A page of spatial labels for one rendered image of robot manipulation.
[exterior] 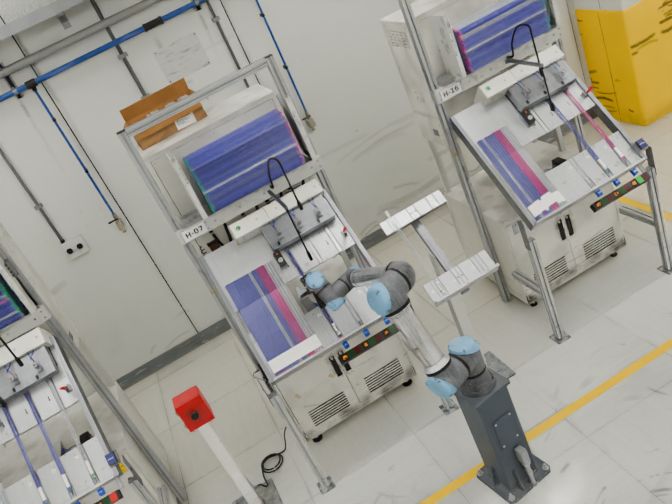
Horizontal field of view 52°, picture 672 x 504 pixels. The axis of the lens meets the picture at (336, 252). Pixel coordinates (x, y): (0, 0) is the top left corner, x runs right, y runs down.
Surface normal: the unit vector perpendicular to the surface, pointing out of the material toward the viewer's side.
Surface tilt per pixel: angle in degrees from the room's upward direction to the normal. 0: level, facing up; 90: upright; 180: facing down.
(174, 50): 90
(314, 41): 90
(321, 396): 90
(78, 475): 47
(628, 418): 0
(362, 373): 90
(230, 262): 43
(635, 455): 0
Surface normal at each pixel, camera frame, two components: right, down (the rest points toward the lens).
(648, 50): 0.35, 0.34
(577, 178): -0.03, -0.34
